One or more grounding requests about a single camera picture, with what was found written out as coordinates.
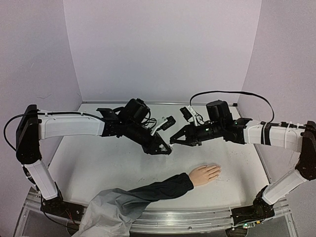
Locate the mannequin hand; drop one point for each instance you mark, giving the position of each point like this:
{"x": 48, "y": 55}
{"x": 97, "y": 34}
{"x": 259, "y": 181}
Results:
{"x": 204, "y": 174}

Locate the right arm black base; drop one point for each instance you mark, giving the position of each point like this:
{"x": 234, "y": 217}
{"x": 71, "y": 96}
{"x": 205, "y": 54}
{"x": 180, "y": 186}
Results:
{"x": 258, "y": 211}

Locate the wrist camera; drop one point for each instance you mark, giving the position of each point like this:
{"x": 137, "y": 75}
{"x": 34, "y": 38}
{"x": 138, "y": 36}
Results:
{"x": 163, "y": 123}
{"x": 190, "y": 115}

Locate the black and grey sleeve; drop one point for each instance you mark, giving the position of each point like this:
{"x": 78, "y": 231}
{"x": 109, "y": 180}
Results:
{"x": 112, "y": 212}

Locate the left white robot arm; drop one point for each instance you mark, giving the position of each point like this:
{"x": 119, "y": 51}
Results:
{"x": 40, "y": 132}

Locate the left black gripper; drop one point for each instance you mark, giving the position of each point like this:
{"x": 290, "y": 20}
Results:
{"x": 153, "y": 148}

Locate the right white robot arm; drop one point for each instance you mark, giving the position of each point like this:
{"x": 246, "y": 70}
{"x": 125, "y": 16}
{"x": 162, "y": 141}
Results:
{"x": 288, "y": 148}

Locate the aluminium table rail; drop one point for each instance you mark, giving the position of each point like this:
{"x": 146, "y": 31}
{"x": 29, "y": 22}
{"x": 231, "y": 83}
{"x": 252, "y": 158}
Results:
{"x": 203, "y": 222}
{"x": 153, "y": 103}

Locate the aluminium table front rail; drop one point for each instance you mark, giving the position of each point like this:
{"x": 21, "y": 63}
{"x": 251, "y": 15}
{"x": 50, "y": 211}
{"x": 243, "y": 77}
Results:
{"x": 203, "y": 222}

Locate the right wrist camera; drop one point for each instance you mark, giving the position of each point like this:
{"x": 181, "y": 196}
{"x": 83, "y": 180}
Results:
{"x": 190, "y": 115}

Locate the aluminium table back rail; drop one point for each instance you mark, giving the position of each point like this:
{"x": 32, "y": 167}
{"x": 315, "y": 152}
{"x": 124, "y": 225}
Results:
{"x": 153, "y": 103}

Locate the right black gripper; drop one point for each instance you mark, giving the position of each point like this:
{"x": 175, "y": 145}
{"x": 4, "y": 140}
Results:
{"x": 193, "y": 136}

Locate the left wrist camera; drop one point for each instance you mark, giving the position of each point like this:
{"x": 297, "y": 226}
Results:
{"x": 163, "y": 123}

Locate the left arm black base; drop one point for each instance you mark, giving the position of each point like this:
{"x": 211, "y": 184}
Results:
{"x": 57, "y": 207}

